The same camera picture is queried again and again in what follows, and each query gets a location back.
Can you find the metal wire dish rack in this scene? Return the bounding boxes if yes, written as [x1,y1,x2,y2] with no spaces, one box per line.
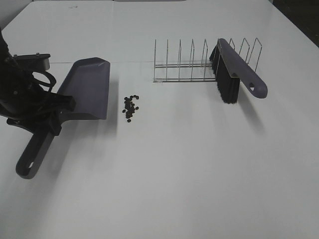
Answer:
[153,37,263,83]

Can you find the pile of coffee beans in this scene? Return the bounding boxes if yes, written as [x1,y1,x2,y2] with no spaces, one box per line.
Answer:
[122,95,140,122]

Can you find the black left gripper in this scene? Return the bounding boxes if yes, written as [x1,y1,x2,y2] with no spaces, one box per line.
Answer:
[0,67,76,136]

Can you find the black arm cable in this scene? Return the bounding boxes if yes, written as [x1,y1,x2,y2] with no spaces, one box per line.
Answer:
[31,70,57,93]

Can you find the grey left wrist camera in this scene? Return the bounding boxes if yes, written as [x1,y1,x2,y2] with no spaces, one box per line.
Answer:
[13,53,51,71]

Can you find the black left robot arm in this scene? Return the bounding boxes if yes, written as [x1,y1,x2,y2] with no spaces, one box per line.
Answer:
[0,38,75,136]

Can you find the grey hand brush black bristles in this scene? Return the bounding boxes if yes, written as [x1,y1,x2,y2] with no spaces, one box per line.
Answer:
[209,38,268,104]

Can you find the grey plastic dustpan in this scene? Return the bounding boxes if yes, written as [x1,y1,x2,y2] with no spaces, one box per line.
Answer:
[15,57,111,179]

